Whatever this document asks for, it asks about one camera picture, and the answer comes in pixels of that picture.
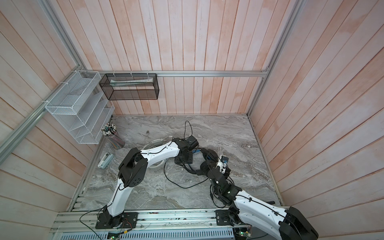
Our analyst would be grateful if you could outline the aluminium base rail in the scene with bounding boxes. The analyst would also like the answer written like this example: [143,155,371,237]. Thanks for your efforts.
[51,208,250,239]

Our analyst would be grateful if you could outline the white headphones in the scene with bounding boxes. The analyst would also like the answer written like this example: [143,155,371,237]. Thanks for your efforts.
[143,136,174,169]

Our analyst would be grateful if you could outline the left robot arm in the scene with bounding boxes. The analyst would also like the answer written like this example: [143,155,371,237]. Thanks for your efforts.
[102,136,199,220]

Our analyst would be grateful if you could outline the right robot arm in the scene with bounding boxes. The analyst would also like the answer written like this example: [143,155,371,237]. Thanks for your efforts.
[201,161,319,240]

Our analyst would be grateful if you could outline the horizontal aluminium wall rail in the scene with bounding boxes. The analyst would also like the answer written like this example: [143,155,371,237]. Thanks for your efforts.
[84,70,268,77]

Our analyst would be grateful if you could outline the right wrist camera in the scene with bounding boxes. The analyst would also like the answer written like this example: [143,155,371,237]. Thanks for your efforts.
[217,155,231,176]

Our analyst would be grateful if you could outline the black wire mesh basket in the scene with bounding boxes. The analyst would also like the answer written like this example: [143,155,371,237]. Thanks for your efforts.
[99,74,160,101]

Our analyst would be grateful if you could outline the clear cup of pencils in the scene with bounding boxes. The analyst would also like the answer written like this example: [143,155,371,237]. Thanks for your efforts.
[101,123,125,150]

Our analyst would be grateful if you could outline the black and blue headphones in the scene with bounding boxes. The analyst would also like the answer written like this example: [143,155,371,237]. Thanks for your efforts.
[193,148,219,171]

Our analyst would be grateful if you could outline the paper in black basket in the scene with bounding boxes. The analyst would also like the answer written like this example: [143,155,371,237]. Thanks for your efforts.
[110,78,154,87]

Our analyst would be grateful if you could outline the white wire mesh shelf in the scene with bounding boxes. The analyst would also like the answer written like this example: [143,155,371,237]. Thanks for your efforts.
[46,71,115,145]

